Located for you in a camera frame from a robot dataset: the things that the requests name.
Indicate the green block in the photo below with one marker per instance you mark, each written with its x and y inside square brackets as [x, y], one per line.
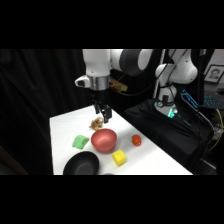
[80, 141]

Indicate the black robot stand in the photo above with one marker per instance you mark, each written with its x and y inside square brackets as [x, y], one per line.
[160, 133]

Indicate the striped tiger plush toy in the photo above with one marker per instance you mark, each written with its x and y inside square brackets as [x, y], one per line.
[97, 123]

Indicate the tan connector board on wrist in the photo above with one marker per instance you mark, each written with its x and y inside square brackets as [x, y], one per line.
[118, 85]

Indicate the small green light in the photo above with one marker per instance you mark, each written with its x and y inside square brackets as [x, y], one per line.
[171, 113]

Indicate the red ball with orange spots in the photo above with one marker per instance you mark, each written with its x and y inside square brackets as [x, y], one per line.
[136, 140]

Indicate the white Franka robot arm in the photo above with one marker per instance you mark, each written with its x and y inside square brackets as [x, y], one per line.
[96, 63]

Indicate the framed portrait picture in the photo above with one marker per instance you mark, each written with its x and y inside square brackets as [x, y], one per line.
[214, 74]

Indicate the pink bowl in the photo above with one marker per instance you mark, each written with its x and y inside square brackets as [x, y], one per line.
[104, 140]

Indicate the yellow block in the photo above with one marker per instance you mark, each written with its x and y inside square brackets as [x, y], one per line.
[119, 157]

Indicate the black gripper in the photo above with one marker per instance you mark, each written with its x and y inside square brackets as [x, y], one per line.
[99, 96]

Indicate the black bowl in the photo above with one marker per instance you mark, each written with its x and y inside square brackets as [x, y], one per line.
[81, 164]

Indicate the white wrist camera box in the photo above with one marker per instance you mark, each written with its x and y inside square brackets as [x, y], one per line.
[82, 81]

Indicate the black curtain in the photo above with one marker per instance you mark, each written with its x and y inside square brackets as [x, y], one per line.
[36, 100]

